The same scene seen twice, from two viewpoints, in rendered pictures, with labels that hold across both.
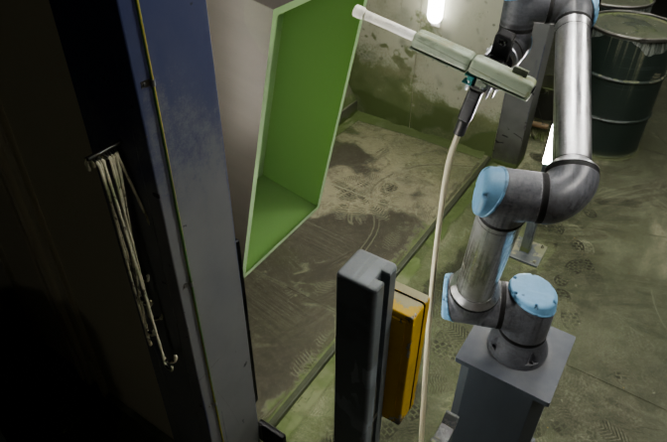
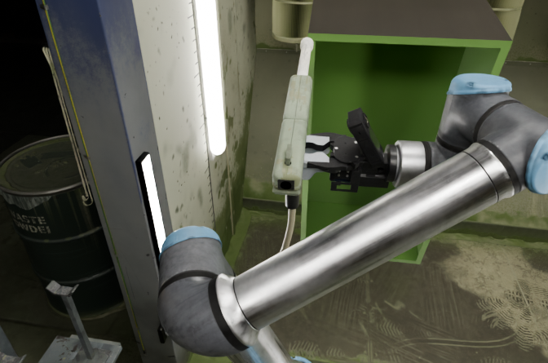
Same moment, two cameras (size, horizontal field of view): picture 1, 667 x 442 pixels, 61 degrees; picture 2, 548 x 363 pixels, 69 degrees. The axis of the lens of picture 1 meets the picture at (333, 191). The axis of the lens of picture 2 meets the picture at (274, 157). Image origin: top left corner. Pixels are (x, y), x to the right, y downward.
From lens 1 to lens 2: 1.35 m
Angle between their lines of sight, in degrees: 54
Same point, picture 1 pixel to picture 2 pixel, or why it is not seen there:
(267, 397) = not seen: hidden behind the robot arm
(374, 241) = (480, 349)
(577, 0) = (514, 130)
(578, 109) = (304, 250)
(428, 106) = not seen: outside the picture
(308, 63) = not seen: hidden behind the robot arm
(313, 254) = (417, 305)
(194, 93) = (83, 30)
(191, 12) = not seen: outside the picture
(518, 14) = (445, 117)
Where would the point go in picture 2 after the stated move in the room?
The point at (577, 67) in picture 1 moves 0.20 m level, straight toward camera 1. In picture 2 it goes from (379, 207) to (239, 205)
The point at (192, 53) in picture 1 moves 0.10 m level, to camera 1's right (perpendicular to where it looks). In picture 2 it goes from (79, 1) to (80, 8)
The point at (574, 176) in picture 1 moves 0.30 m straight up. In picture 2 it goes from (190, 298) to (160, 117)
